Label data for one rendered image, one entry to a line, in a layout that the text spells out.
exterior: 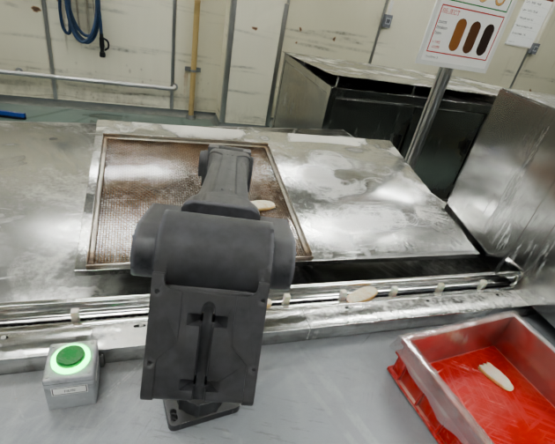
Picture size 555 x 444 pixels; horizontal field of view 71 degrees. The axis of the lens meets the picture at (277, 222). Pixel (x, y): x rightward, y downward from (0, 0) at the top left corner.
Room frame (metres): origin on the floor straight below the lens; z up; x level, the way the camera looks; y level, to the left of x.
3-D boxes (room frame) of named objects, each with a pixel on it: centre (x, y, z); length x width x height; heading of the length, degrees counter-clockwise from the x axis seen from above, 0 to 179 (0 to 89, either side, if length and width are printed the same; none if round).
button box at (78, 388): (0.37, 0.27, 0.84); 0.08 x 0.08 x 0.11; 22
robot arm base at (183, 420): (0.40, 0.07, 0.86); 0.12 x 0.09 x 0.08; 120
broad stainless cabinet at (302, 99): (3.29, -0.84, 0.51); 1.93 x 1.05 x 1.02; 112
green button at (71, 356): (0.37, 0.27, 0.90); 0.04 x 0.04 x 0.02
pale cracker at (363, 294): (0.72, -0.23, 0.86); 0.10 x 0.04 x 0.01; 133
